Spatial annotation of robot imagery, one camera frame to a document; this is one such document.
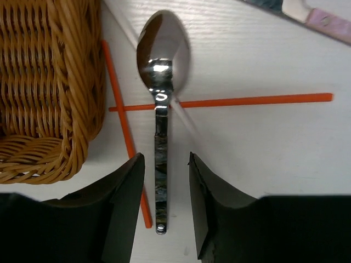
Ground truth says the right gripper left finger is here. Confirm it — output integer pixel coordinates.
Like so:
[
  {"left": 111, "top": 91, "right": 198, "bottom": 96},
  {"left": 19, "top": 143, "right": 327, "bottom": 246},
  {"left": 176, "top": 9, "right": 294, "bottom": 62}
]
[{"left": 1, "top": 153, "right": 145, "bottom": 262}]

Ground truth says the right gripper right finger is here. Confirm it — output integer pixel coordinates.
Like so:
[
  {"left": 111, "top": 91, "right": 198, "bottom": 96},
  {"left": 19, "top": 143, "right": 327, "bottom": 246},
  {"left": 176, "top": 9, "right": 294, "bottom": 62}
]
[{"left": 189, "top": 153, "right": 350, "bottom": 262}]

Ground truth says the white chopstick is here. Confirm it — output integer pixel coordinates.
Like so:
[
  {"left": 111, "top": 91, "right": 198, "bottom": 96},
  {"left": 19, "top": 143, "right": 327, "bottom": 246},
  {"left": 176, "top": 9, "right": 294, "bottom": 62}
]
[{"left": 104, "top": 1, "right": 201, "bottom": 144}]

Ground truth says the dark-handled steel spoon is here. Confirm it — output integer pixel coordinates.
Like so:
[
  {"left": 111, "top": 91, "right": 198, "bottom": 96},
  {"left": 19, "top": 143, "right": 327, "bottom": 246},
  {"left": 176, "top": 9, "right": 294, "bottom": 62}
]
[{"left": 137, "top": 10, "right": 190, "bottom": 235}]

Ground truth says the wicker cutlery tray basket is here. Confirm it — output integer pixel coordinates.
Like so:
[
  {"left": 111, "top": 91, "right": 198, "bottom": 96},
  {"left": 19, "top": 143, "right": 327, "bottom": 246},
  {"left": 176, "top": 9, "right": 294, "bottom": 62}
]
[{"left": 1, "top": 1, "right": 106, "bottom": 185}]

